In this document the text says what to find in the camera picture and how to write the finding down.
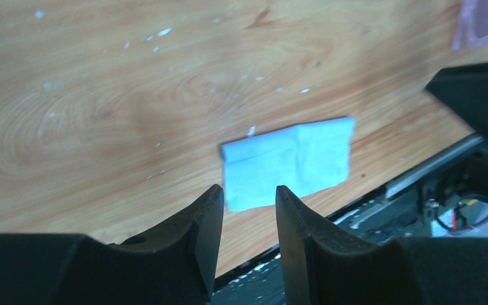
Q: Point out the aluminium frame rail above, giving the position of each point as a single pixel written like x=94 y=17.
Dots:
x=410 y=177

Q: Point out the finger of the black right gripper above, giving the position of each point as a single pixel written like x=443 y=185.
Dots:
x=464 y=90

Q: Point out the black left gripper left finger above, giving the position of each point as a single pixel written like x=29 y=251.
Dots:
x=173 y=262

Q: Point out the pink transparent sunglasses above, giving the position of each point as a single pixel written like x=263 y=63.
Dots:
x=472 y=26

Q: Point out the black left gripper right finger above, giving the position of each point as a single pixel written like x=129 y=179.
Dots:
x=324 y=264

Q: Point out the light blue cleaning cloth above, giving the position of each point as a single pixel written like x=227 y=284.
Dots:
x=306 y=158

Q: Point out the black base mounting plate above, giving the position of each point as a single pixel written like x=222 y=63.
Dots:
x=436 y=206

